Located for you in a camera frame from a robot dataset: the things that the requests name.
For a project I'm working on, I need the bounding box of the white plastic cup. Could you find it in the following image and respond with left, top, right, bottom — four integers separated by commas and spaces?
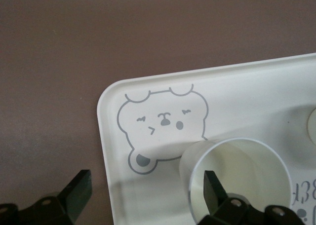
307, 108, 316, 147
179, 137, 293, 225

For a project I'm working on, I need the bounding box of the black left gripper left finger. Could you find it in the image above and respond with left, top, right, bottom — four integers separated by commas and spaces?
0, 169, 93, 225

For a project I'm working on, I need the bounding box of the brown table cover mat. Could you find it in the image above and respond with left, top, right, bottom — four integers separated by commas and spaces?
0, 0, 316, 225

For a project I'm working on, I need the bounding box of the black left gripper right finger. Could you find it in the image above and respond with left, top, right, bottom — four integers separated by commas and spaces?
198, 170, 301, 225

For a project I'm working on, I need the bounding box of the white tray with bear print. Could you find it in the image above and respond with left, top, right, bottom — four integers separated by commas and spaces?
96, 52, 316, 225

